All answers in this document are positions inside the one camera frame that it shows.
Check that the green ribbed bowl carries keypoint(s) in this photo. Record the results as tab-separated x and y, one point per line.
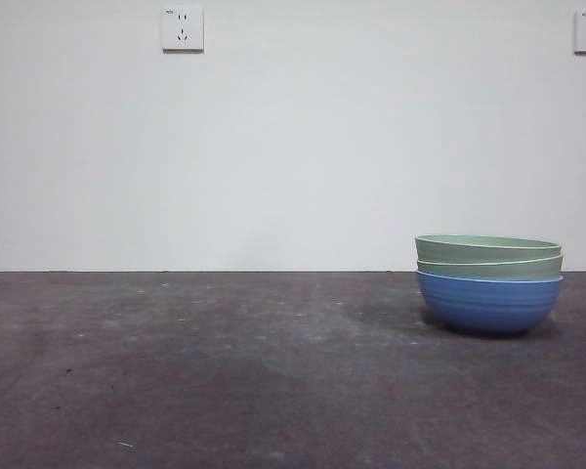
488	271
459	251

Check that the blue ribbed bowl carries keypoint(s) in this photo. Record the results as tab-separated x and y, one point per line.
490	308

